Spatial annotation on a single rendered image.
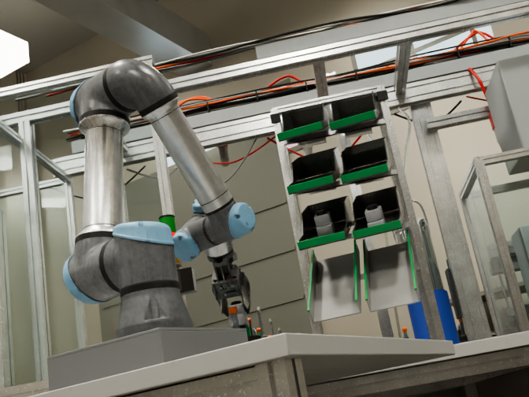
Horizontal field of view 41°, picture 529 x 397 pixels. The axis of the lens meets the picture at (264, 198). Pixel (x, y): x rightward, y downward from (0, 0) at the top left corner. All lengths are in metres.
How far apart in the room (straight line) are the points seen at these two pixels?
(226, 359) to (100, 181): 0.72
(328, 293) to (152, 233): 0.69
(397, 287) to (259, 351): 1.03
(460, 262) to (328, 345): 2.12
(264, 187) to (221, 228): 5.14
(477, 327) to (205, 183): 1.71
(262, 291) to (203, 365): 5.67
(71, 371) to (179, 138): 0.55
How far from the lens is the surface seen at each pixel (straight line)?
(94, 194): 1.58
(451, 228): 3.13
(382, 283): 1.96
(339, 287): 1.96
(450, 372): 1.71
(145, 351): 1.32
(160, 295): 1.38
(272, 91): 3.32
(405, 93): 3.27
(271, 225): 6.68
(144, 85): 1.61
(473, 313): 3.07
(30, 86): 2.58
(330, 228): 2.00
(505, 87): 2.91
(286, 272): 6.54
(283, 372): 0.94
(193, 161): 1.62
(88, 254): 1.52
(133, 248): 1.41
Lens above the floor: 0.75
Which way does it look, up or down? 18 degrees up
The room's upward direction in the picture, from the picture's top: 10 degrees counter-clockwise
